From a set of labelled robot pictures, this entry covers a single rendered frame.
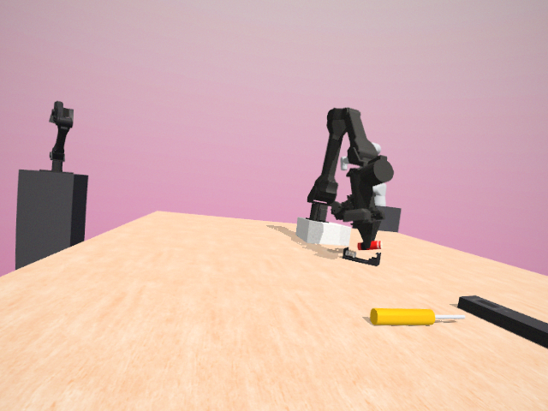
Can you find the yellow screwdriver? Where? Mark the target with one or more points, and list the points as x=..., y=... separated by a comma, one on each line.
x=401, y=316

